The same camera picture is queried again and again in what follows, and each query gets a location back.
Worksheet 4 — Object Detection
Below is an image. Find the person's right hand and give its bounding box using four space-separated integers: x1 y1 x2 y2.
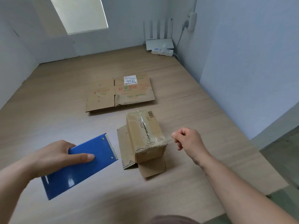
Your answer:
171 127 212 166

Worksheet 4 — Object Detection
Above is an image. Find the person's left hand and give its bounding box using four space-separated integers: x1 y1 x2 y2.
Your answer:
28 140 95 179

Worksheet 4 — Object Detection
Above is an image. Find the blue tape dispenser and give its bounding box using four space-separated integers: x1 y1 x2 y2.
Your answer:
41 133 119 201

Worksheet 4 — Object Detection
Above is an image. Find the barcode-printed cardboard box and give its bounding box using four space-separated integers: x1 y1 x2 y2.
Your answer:
116 110 168 179

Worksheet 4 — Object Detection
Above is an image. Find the large torn cardboard box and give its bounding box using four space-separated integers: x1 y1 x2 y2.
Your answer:
85 74 156 113

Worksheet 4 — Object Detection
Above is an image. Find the person's right forearm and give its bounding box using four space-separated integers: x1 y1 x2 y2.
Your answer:
198 154 299 224

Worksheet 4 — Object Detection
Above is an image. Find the white power strip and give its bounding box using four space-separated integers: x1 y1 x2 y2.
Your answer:
151 45 174 57

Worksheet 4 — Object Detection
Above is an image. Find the white foam partition board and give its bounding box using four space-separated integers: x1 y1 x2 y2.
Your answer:
0 21 40 110

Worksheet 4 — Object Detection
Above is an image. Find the white router with antennas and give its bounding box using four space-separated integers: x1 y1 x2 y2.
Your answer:
143 18 175 52

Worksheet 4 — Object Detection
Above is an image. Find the bright window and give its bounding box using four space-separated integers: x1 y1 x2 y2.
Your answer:
48 0 109 35

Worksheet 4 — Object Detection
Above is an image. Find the grey power cable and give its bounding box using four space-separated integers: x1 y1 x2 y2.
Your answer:
173 21 190 62

